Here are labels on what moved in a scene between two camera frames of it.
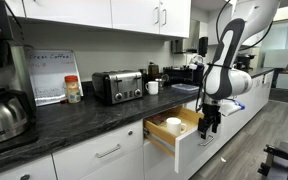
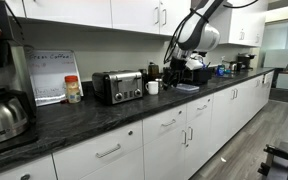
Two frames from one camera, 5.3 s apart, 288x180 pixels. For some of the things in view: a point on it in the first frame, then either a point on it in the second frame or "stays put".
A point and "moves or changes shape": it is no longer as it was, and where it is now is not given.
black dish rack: [184, 75] stays put
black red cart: [281, 165] stays put
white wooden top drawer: [188, 148] moves or changes shape
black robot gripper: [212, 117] -> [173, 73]
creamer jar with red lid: [72, 87] stays put
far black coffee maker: [243, 62] stays put
